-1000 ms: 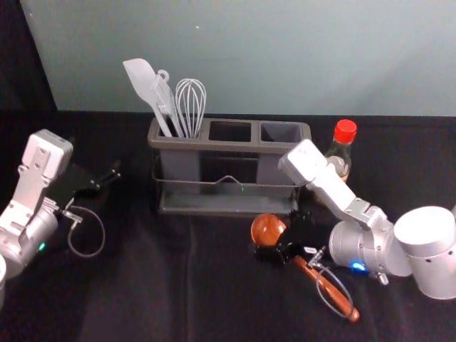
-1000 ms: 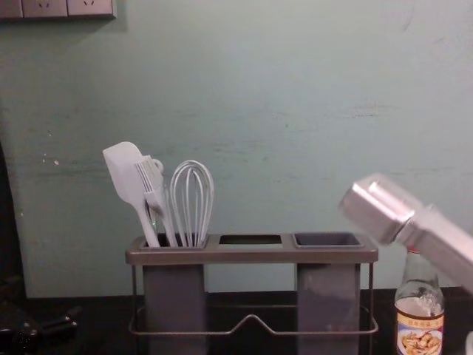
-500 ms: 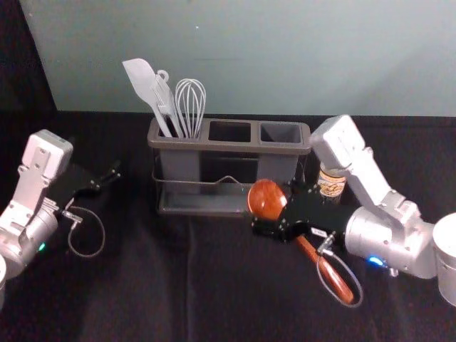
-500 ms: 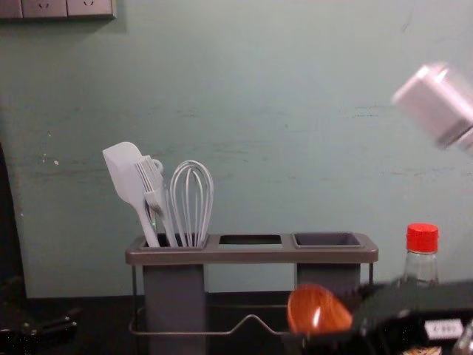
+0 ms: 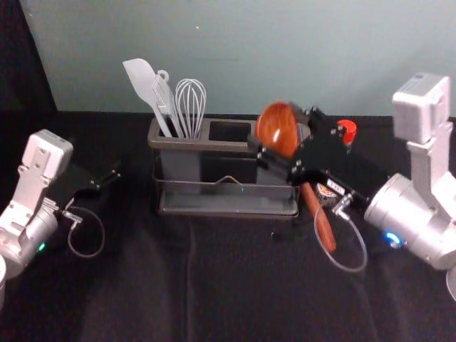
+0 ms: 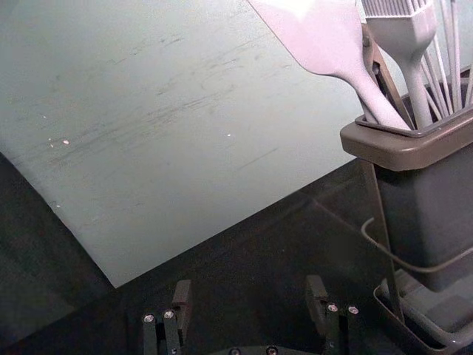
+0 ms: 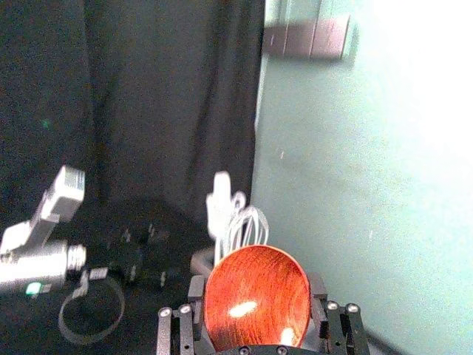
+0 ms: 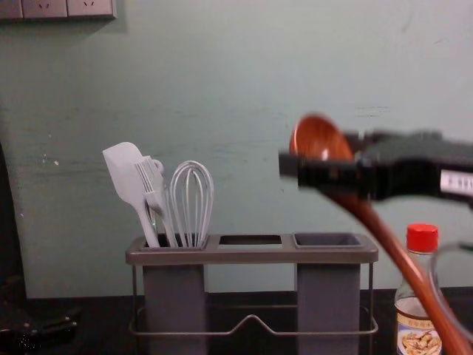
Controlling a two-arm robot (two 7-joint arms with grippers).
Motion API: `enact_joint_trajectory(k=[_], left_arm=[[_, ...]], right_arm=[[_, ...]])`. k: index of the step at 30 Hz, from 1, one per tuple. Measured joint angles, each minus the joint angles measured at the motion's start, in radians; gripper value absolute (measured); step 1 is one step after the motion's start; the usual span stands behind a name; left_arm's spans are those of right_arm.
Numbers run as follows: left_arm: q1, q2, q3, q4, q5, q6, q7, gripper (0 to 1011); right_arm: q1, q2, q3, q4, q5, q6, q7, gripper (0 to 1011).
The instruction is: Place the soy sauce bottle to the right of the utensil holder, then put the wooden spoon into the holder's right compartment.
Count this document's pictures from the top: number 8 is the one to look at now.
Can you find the pale grey silicone brush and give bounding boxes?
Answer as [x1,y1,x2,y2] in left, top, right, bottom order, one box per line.
[134,154,167,220]

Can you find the pale grey whisk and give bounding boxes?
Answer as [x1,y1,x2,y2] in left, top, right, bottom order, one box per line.
[169,159,216,249]

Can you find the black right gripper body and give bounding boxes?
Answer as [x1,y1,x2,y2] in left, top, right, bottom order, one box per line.
[360,128,473,206]

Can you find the grey wall socket panel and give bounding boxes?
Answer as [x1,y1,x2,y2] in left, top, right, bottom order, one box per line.
[0,0,118,21]

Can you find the grey plastic rack bin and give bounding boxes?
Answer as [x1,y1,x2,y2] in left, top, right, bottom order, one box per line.
[293,231,362,355]
[141,235,208,355]

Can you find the thin grey robot cable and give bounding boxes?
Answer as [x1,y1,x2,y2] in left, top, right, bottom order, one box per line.
[429,239,473,336]

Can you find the grey kitchen tongs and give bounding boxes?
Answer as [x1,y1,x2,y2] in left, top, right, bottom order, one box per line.
[146,158,180,248]

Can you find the pale grey silicone spatula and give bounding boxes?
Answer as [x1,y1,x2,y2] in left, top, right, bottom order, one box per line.
[102,141,163,248]

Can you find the brown wooden spoon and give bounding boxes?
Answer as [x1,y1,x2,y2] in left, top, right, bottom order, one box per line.
[288,112,465,355]

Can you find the sauce bottle with red cap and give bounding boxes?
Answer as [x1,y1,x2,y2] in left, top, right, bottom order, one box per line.
[394,222,446,355]

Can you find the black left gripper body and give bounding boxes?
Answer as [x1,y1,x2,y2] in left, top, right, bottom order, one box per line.
[0,275,41,355]

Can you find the dark grey utensil rack frame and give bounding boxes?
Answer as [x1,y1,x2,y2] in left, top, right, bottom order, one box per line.
[125,231,380,355]

